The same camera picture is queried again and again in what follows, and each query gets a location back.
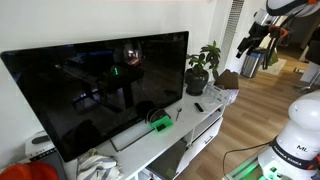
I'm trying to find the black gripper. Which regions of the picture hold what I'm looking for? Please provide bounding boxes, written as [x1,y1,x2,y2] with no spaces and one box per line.
[236,21,272,60]

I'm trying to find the round clear plastic lid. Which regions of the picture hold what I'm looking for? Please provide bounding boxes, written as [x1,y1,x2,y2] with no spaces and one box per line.
[201,94,218,108]

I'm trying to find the steel trash can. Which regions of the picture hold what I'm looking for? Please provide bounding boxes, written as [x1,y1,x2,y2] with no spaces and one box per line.
[240,47,268,80]

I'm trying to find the white louvred vent panel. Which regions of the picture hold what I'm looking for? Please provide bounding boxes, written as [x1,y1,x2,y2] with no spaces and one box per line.
[219,0,246,58]

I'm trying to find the printed cardboard box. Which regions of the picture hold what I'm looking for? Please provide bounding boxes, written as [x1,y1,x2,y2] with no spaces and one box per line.
[209,68,241,106]

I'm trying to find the light floor rug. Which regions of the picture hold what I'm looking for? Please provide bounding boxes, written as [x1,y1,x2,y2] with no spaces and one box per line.
[265,57,288,77]

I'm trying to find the green leafy plant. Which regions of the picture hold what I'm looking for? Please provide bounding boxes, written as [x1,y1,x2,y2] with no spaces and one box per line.
[185,40,222,81]

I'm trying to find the dark round plant pot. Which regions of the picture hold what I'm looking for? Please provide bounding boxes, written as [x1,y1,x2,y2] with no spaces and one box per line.
[184,68,210,97]

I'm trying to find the black remote control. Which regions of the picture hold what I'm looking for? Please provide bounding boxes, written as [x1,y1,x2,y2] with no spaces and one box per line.
[193,102,205,114]

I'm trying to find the metal spoon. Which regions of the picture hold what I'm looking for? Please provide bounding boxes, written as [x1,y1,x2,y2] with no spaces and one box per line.
[175,106,183,122]

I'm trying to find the white cabinet drawer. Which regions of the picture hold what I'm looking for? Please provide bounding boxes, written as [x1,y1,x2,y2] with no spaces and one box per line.
[190,117,224,158]

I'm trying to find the green plastic holder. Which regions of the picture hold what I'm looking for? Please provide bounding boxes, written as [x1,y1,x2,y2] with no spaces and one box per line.
[145,113,174,133]

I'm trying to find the black round disc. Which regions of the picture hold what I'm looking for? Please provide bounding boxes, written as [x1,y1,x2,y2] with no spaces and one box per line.
[145,107,168,124]

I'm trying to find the metal robot mounting platform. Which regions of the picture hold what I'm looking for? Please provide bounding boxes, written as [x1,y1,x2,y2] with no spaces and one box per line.
[222,149,278,180]

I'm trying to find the white television cabinet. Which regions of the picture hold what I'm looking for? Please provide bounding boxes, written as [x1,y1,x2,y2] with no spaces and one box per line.
[63,87,225,180]

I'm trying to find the dark grey cabinet panel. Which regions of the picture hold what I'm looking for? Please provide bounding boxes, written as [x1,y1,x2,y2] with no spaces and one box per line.
[145,139,188,180]

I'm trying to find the black flat screen television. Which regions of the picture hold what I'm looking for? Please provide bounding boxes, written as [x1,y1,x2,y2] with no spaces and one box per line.
[0,30,190,164]

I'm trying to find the striped white cloth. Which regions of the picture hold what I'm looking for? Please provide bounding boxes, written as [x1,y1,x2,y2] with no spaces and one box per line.
[76,148,125,180]

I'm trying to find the dark grey block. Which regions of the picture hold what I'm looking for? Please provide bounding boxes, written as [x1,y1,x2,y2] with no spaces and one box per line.
[41,151,70,180]

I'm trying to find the white product box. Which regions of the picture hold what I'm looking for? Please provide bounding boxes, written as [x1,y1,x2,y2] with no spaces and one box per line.
[24,130,56,162]

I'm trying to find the orange round object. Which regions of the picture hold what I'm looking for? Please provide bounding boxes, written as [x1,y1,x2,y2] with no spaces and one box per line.
[0,161,60,180]

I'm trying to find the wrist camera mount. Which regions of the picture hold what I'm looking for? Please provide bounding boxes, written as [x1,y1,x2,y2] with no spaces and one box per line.
[254,9,280,26]

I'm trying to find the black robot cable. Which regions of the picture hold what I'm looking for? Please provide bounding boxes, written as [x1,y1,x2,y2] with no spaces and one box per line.
[221,141,275,176]

